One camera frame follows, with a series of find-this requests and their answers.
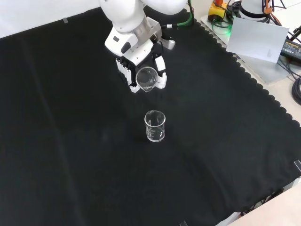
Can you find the clear glass beaker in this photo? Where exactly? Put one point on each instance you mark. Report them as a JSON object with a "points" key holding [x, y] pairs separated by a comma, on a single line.
{"points": [[146, 78], [154, 131]]}

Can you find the pale board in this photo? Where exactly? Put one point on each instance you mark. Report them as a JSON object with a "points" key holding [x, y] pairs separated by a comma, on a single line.
{"points": [[256, 40]]}

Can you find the grey metal base plate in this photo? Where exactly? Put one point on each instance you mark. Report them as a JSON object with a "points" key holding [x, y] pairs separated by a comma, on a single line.
{"points": [[268, 70]]}

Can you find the grey tape strip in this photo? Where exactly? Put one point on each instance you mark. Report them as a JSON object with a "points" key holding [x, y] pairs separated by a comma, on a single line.
{"points": [[65, 21], [183, 223]]}

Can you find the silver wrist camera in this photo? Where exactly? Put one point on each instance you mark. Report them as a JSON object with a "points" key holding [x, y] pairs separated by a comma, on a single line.
{"points": [[168, 44]]}

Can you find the yellow stop button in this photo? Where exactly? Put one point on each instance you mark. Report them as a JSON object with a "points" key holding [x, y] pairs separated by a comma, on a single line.
{"points": [[217, 10]]}

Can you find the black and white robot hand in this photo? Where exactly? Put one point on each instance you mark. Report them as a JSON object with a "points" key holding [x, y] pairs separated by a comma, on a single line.
{"points": [[138, 53]]}

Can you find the black power adapter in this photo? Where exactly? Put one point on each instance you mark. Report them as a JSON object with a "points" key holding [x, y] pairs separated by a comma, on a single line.
{"points": [[291, 48]]}

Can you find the black table cloth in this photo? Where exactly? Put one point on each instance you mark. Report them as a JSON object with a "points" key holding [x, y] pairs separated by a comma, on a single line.
{"points": [[70, 141]]}

